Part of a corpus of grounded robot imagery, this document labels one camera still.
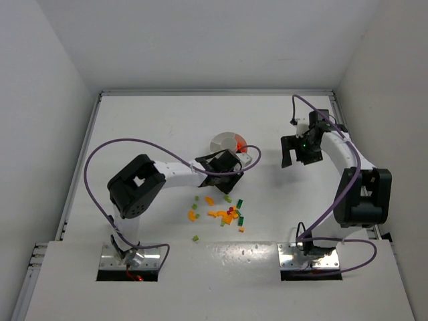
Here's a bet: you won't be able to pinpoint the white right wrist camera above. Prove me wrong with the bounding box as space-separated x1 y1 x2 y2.
294 118 309 138

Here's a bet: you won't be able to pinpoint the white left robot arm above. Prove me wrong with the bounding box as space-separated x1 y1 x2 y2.
107 149 252 261

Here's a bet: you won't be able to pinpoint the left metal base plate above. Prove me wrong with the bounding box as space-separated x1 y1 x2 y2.
98 243 161 271

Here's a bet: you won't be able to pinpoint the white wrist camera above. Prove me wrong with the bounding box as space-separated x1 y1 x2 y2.
294 118 309 138
236 152 253 168

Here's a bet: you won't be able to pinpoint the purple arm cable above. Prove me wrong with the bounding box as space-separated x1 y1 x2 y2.
291 94 379 278
83 138 262 272

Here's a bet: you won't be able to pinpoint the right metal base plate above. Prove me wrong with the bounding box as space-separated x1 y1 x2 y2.
278 243 340 271

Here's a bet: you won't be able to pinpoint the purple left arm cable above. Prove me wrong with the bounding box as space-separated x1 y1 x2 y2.
83 138 262 272

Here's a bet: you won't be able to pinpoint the metal base plate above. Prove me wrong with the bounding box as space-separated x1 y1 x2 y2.
98 243 161 271
278 243 340 271

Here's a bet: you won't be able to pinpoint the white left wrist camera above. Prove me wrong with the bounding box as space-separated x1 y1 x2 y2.
236 152 253 168

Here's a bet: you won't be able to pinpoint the aluminium frame rail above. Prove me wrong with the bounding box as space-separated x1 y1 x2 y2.
322 94 383 239

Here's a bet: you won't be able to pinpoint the yellow curved lego piece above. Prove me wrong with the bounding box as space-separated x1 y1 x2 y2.
188 210 197 221

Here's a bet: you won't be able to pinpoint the white divided round container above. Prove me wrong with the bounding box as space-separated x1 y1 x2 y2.
209 132 247 153

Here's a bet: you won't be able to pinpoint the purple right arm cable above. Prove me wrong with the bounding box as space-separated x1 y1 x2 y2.
291 94 379 278

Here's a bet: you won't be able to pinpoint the orange legos in container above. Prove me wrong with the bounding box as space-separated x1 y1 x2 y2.
237 143 246 152

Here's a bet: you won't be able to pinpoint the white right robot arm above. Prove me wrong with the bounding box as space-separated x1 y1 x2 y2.
281 110 392 255

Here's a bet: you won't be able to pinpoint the yellow long lego brick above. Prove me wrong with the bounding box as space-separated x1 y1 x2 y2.
222 215 233 225

